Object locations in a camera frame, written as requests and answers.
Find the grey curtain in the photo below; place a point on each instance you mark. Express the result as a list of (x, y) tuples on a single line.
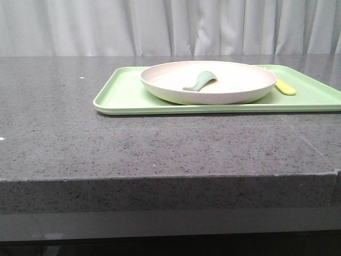
[(168, 28)]

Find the mint green spoon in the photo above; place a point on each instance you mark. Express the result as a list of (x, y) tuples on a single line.
[(202, 79)]

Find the light green tray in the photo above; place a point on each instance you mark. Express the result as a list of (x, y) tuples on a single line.
[(124, 94)]

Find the yellow plastic fork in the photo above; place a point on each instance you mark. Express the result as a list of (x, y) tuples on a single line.
[(284, 88)]

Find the beige round plate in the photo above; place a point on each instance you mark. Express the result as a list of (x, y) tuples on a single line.
[(235, 82)]

